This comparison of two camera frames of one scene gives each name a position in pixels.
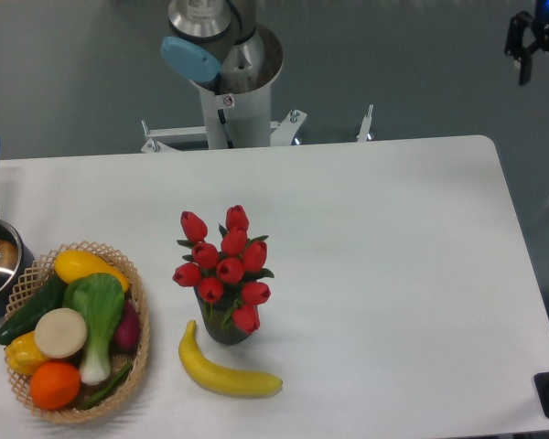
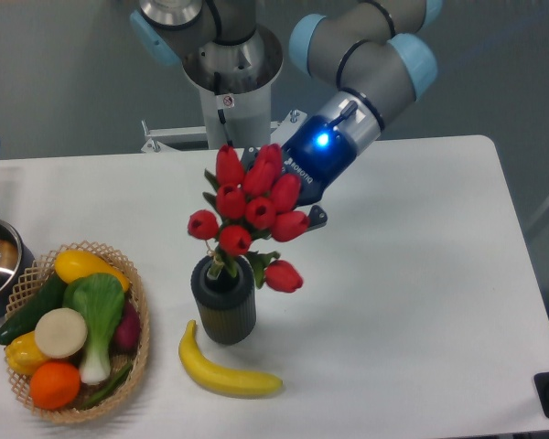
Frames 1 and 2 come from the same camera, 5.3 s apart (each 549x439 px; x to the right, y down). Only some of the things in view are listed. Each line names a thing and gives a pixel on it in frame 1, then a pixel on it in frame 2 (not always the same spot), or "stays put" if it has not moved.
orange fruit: x=55 y=385 stays put
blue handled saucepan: x=5 y=260 stays put
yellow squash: x=74 y=263 stays put
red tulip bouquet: x=232 y=271 -> x=254 y=201
